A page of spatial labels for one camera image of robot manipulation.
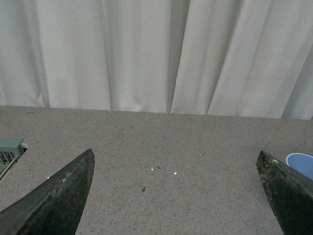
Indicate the green slotted box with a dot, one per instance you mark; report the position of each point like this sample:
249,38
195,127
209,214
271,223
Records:
11,149

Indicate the white pleated curtain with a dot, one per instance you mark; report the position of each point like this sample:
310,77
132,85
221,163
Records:
247,58

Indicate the blue plastic cup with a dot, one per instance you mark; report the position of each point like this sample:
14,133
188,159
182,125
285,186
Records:
302,163

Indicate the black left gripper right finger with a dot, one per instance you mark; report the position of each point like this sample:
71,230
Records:
289,193

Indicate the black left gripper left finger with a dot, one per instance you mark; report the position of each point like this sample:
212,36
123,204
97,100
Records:
56,206

